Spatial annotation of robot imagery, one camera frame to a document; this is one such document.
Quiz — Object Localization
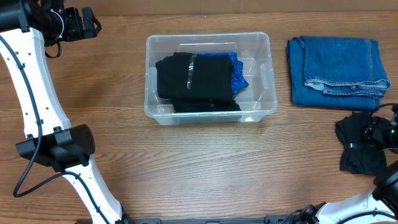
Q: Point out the black garment with stripe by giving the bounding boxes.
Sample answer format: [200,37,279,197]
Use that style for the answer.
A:
[171,100,241,113]

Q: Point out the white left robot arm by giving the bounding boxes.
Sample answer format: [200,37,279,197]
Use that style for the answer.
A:
[1,0,129,223]

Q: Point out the clear plastic storage bin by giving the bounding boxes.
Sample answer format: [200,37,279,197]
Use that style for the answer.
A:
[144,32,277,126]

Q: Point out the sparkly blue green fabric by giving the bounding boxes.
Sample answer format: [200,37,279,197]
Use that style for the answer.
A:
[194,52,249,98]

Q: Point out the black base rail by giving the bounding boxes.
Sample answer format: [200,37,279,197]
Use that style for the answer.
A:
[74,214,312,224]

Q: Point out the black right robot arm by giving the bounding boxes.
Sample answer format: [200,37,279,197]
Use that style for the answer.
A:
[283,103,397,223]

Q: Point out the blue denim jeans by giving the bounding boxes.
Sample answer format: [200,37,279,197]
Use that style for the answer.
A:
[286,36,391,110]

